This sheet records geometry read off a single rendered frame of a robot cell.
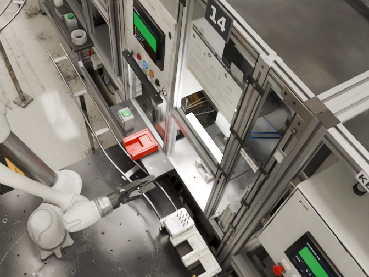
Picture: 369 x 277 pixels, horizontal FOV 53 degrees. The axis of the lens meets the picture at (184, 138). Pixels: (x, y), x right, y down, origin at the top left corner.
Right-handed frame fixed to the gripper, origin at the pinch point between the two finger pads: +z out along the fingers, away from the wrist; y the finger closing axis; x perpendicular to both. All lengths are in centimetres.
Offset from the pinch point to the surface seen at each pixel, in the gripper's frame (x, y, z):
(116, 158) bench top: 43, -44, 0
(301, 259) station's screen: -64, 46, 18
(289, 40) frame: -16, 88, 35
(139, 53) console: 48, 32, 20
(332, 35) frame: -21, 88, 48
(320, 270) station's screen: -69, 52, 18
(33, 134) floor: 131, -112, -37
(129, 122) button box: 43.1, -12.9, 11.2
